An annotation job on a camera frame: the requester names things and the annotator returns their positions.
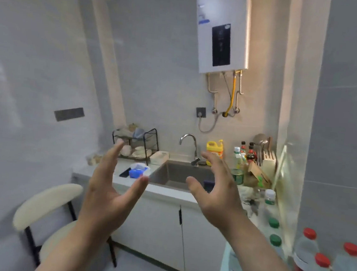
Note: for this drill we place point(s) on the person's left hand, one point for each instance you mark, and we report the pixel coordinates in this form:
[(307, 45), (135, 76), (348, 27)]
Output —
[(104, 202)]

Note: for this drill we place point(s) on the person's right hand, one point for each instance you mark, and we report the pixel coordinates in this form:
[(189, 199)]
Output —
[(222, 203)]

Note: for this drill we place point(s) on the person's right thumb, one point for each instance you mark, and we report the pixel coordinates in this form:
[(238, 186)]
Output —
[(196, 190)]

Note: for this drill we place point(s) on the person's left thumb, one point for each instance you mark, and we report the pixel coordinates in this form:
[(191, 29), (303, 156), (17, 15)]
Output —
[(134, 191)]

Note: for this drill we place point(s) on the person's left forearm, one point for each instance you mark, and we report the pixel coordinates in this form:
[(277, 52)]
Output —
[(75, 249)]

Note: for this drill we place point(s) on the person's right forearm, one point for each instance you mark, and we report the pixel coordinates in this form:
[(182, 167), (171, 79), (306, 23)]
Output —
[(258, 259)]

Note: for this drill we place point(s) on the dark blue sponge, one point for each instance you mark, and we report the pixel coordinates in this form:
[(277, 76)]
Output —
[(208, 186)]

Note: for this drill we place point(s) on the blue container with white lid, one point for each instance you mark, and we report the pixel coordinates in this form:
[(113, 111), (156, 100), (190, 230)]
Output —
[(136, 171)]

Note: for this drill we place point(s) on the black phone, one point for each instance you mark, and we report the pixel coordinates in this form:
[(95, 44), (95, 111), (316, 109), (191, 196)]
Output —
[(124, 172)]

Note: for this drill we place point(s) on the grey kitchen sink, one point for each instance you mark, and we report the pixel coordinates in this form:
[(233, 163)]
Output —
[(175, 174)]

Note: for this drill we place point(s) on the white plates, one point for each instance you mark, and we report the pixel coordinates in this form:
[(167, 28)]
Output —
[(142, 152)]

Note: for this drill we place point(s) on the white rectangular container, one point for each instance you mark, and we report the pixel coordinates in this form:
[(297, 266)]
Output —
[(158, 157)]

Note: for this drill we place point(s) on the white kitchen cabinet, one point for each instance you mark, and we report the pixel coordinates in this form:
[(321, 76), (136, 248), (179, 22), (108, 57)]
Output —
[(151, 228)]

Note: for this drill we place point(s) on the white bowl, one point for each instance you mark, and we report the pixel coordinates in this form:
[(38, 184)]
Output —
[(126, 150)]

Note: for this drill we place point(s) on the green can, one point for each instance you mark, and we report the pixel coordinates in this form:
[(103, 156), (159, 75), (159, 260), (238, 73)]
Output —
[(238, 177)]

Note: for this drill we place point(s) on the yellow detergent bottle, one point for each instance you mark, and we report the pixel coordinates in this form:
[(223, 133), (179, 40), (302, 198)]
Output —
[(214, 148)]

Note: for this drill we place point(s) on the chrome kitchen faucet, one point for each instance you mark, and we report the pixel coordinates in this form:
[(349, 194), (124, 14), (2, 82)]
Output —
[(194, 141)]

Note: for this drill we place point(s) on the beige bundle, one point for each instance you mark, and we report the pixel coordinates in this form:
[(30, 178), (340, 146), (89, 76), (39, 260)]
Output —
[(93, 159)]

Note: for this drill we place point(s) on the crumpled white rag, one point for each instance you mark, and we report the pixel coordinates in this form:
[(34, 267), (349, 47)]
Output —
[(251, 198)]

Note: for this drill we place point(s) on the blue cup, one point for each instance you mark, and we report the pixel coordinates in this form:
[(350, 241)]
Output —
[(138, 133)]

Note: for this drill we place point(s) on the brown cardboard box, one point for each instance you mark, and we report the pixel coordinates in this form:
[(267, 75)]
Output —
[(254, 174)]

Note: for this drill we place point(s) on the dark sauce bottle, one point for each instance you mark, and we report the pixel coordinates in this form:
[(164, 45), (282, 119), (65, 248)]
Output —
[(251, 154), (243, 147)]

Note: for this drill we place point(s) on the white bottle with green cap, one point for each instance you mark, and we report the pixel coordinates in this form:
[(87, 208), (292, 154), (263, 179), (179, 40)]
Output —
[(269, 202)]

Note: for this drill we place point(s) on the wooden knife block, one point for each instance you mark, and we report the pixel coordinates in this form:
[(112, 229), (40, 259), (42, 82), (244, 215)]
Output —
[(268, 165)]

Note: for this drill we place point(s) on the metal ladle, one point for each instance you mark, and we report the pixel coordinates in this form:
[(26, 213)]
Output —
[(260, 140)]

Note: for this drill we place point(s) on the green cap plastic bottle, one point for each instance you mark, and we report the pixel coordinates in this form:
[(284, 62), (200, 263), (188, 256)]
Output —
[(273, 223), (276, 242)]

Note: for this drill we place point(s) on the cream cushioned black chair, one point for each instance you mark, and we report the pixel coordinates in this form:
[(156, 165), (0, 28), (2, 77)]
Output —
[(44, 203)]

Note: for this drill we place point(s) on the bent metal water pipe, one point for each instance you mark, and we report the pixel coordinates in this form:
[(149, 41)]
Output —
[(238, 95), (213, 91)]

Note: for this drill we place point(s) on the grey wall socket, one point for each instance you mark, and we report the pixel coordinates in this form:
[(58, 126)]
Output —
[(201, 112)]

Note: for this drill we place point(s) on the grey wall switch plate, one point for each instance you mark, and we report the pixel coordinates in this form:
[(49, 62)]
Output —
[(69, 114)]

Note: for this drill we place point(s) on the white wall water heater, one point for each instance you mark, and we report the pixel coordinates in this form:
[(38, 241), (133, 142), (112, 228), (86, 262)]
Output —
[(204, 48)]

